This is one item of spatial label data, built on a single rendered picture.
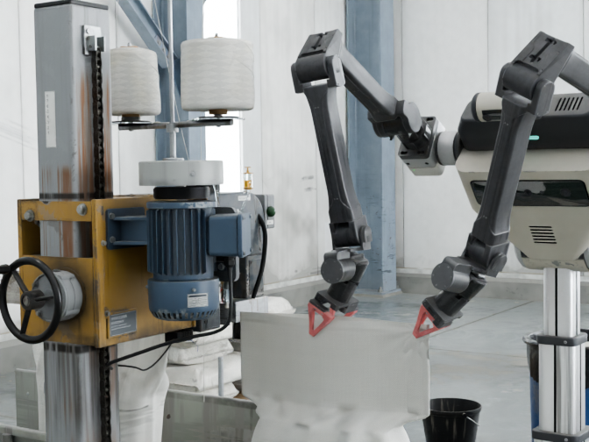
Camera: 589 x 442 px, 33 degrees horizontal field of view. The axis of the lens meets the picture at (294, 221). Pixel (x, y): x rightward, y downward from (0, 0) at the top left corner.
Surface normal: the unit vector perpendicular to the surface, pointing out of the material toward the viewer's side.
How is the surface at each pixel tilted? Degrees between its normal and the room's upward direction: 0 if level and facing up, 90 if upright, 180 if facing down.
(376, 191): 90
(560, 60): 115
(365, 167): 90
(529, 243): 130
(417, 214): 90
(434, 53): 90
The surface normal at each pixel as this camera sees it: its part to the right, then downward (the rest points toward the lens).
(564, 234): -0.44, 0.68
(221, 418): -0.54, 0.05
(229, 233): -0.15, 0.05
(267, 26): 0.84, 0.01
